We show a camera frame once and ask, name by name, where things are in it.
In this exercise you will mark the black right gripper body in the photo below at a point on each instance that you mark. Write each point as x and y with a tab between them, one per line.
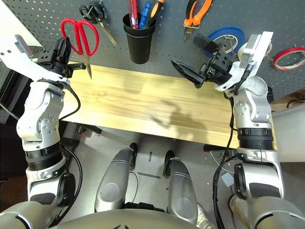
220	68

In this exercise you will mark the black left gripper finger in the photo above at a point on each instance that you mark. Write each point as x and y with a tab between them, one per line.
67	53
61	53

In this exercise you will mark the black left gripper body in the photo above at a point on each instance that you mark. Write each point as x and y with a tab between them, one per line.
51	64

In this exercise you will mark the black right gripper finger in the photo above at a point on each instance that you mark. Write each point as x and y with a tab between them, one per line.
209	46
190	75

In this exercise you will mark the red tape roll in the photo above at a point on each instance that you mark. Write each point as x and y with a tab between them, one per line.
286	68

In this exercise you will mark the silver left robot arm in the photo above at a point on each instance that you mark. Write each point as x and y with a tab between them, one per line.
40	107

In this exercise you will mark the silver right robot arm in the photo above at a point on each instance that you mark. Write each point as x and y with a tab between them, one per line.
252	109

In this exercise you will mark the grey perforated pegboard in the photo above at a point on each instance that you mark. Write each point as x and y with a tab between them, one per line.
166	35

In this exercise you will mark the blue tape roll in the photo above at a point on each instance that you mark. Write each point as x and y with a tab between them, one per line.
228	30

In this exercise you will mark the black ribbed equipment case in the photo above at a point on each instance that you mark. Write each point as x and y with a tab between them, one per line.
12	88

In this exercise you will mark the white tape roll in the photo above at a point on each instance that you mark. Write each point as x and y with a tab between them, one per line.
269	48

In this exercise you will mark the black plastic cup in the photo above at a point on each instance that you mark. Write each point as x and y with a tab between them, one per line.
139	33
139	52

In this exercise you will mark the orange and black screwdriver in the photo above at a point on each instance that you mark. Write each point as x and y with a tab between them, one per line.
155	9

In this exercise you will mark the short black floor tape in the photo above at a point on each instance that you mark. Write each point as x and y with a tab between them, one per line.
150	156

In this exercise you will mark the white appliance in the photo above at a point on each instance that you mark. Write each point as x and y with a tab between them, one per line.
290	133

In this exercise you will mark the long grey floor tape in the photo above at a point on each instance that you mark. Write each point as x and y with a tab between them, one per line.
149	175

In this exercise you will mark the small grey box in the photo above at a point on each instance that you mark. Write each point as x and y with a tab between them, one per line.
226	180

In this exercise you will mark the silver right robot leg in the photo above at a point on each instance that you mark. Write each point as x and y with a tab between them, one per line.
181	190

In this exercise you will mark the silver robot leg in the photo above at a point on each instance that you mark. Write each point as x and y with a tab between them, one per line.
112	186
181	190

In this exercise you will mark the silver left robot leg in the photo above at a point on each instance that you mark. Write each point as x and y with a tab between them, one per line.
112	186

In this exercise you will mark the grey sneaker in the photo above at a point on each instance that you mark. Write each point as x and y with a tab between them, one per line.
236	205
202	217

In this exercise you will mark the grey robot torso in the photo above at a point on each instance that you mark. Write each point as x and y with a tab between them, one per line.
124	220

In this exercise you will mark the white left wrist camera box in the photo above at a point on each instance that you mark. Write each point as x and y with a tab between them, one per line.
21	64

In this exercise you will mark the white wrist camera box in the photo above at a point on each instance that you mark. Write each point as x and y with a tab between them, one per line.
256	52
21	64

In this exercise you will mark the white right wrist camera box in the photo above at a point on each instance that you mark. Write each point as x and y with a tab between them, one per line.
256	52

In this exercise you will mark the black table frame bar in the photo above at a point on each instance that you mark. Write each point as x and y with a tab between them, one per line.
214	148
93	130

